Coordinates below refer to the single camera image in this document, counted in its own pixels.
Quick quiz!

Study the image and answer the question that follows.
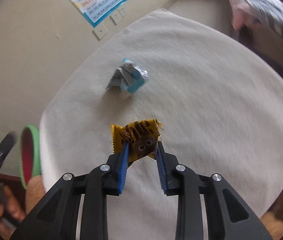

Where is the green red trash bin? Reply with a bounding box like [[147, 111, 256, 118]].
[[19, 125, 41, 190]]

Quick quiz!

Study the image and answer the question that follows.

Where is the white wall socket right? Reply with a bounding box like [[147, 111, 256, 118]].
[[119, 7, 128, 18]]

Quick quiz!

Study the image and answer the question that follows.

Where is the white table cloth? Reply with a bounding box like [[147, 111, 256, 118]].
[[40, 10, 283, 216]]

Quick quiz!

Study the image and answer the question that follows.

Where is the bed with plaid blanket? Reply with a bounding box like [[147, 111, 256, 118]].
[[229, 0, 283, 71]]

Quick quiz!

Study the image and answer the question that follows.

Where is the yellow black snack wrapper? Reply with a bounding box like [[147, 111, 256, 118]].
[[111, 119, 161, 164]]

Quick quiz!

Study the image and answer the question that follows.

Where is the white wall socket left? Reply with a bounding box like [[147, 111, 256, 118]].
[[92, 23, 108, 41]]

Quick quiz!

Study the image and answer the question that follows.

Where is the white wall socket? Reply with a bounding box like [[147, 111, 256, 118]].
[[119, 7, 128, 18], [92, 23, 108, 41], [110, 10, 123, 25]]

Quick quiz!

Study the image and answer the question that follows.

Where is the light blue silver wrapper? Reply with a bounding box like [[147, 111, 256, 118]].
[[106, 59, 149, 94]]

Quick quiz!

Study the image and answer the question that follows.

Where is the person's left hand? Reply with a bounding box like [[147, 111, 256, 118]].
[[0, 184, 27, 240]]

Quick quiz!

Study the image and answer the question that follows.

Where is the white wall socket middle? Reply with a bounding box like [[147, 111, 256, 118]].
[[110, 10, 123, 25]]

